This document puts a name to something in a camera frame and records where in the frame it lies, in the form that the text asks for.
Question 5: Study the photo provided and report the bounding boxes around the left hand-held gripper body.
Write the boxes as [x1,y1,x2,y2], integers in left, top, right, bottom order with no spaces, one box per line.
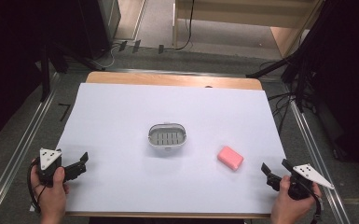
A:
[36,147,76,188]

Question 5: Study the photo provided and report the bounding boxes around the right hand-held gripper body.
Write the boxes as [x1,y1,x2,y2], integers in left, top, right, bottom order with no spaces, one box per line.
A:
[267,163,336,201]

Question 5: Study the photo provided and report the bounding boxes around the pink soap bar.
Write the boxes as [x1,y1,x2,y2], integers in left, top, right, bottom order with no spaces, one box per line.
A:
[216,146,244,172]

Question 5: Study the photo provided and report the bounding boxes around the grey soap dish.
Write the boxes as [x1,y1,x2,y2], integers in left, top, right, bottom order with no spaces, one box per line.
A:
[147,122,188,150]

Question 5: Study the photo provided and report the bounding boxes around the person's left hand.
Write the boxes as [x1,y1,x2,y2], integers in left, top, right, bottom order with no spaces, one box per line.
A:
[30,158,71,224]

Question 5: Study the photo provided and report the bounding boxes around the person's right hand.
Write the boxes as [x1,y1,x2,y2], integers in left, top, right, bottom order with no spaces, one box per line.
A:
[269,175,323,224]

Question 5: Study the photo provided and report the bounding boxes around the black metal stand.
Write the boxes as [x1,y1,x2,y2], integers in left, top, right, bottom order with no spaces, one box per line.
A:
[39,36,53,103]

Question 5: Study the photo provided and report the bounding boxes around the white paper sheet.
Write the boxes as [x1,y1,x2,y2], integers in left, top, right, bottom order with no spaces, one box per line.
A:
[29,82,287,216]

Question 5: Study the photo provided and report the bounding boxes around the black curtain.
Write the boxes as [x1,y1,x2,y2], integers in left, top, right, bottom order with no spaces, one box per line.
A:
[304,0,359,185]
[0,0,85,149]

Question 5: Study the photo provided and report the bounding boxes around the wooden table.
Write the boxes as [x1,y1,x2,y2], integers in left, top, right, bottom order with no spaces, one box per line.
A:
[64,71,272,219]

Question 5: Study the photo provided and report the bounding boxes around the dark cabinet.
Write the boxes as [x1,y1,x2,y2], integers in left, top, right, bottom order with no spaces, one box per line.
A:
[74,0,122,60]

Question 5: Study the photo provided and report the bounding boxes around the light wooden furniture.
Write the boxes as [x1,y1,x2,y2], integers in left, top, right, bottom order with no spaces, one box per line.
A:
[172,0,324,59]

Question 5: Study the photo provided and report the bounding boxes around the metal floor rail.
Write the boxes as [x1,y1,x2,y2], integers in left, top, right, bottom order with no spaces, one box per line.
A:
[283,83,352,224]
[0,72,62,224]

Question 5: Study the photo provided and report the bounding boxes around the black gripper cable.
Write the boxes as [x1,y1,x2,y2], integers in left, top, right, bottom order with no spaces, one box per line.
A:
[26,158,46,215]
[297,178,324,224]

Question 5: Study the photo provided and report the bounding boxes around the black floor cables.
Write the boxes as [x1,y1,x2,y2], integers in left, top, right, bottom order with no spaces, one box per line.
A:
[266,91,297,135]

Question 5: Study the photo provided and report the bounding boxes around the white floor cable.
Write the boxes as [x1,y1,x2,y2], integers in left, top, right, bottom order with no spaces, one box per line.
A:
[88,42,121,70]

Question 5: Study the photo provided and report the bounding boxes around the thin black hanging cable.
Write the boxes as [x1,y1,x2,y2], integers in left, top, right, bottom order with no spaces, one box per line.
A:
[163,0,196,51]

